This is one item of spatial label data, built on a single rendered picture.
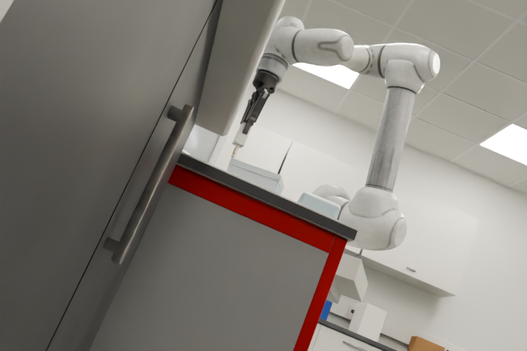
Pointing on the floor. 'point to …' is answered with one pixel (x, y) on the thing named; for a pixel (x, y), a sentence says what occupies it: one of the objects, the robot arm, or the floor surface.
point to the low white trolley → (224, 269)
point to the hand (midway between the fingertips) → (242, 135)
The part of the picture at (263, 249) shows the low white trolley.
